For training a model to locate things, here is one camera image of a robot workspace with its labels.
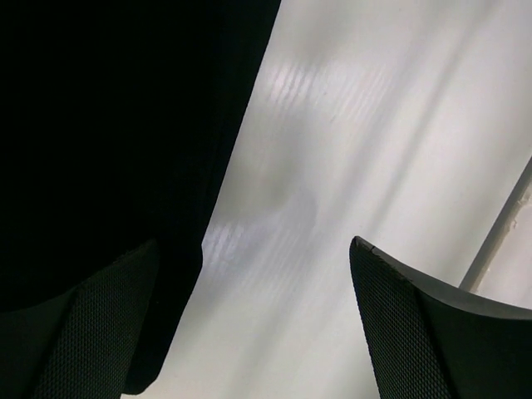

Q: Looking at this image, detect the aluminium table edge rail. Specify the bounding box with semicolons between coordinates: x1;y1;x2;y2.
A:
459;160;531;292

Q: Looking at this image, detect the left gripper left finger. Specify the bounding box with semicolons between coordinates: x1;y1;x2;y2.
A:
1;240;159;399

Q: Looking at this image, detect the black skirt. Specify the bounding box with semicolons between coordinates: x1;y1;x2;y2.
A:
1;1;280;395

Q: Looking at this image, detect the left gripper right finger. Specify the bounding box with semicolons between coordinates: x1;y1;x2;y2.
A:
350;237;531;399

